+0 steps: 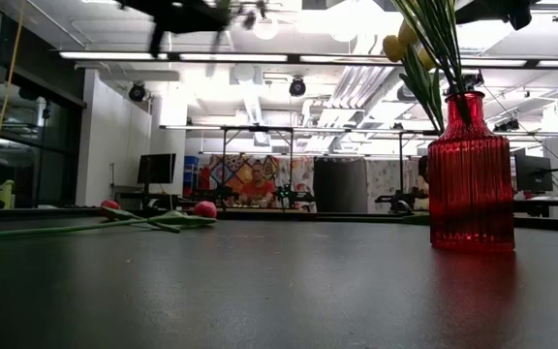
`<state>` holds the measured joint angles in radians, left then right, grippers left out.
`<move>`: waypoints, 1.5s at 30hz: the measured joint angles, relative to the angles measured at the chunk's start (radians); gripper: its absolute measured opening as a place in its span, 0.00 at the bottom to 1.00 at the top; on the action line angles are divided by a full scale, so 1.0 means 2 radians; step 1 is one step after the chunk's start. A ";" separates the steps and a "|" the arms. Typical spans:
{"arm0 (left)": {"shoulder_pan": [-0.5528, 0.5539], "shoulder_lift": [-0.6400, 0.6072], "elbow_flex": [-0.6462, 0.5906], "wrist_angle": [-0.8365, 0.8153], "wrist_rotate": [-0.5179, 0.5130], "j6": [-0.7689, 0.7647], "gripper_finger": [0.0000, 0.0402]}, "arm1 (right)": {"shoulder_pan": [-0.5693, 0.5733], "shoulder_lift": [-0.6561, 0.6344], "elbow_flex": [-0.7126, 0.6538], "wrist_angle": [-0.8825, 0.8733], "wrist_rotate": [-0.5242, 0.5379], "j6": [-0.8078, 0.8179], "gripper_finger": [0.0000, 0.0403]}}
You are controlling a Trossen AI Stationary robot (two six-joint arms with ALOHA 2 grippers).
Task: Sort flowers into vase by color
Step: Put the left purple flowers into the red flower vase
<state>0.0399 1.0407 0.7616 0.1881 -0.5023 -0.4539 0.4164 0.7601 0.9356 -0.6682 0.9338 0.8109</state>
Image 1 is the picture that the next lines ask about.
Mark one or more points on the overhead LED light bar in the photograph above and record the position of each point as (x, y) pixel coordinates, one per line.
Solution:
(233, 57)

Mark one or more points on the background black robot arm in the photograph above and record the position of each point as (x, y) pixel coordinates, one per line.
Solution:
(286, 196)
(400, 201)
(216, 195)

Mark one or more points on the floral hanging cloth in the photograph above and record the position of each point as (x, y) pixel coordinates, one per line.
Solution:
(303, 174)

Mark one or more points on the person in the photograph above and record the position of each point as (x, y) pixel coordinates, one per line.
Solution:
(423, 184)
(258, 189)

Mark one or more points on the dark grey curtain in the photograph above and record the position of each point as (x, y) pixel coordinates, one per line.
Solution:
(339, 184)

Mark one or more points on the black ceiling spotlight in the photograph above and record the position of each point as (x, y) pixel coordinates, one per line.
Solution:
(137, 92)
(297, 87)

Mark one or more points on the small black ceiling fixture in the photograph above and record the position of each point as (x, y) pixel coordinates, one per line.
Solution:
(506, 125)

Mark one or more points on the blue storage bins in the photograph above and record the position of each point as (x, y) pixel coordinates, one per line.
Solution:
(192, 169)

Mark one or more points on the black table edge frame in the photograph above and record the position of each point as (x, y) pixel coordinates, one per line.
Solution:
(308, 216)

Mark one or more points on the yellow-green container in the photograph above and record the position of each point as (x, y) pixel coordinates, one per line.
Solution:
(5, 191)

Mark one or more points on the black ceiling camera cluster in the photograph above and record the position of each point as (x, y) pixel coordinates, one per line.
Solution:
(474, 80)

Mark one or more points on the white patterned cloth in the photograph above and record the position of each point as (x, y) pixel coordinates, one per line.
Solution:
(383, 181)

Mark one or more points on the white round pendant lamp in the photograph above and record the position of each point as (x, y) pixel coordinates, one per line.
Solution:
(265, 28)

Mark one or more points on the black metal station frame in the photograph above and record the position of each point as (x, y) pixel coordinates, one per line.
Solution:
(224, 155)
(401, 160)

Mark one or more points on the black ceiling track rail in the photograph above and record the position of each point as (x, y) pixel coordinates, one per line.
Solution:
(548, 6)

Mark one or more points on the red ribbed glass vase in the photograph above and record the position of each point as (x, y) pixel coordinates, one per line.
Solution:
(470, 194)

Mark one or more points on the distant LED light beam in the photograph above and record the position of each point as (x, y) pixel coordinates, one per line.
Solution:
(192, 127)

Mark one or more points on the black computer monitor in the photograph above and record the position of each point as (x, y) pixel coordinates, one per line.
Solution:
(156, 168)
(533, 173)

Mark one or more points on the colourful patchwork quilt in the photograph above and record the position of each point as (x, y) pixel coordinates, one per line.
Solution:
(233, 169)

